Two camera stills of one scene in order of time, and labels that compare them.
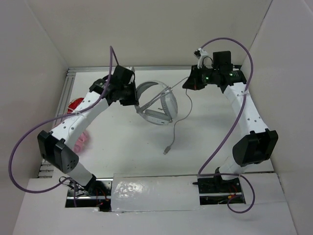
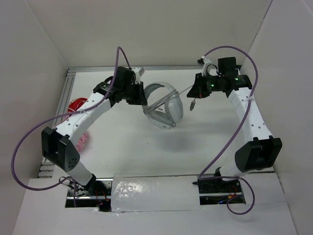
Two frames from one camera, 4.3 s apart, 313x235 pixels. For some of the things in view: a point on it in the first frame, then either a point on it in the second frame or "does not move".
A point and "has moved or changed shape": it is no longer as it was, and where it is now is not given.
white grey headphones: x=169 y=102 has moved or changed shape
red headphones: x=73 y=105 does not move
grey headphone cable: x=163 y=94 to x=167 y=96
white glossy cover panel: x=131 y=192 does not move
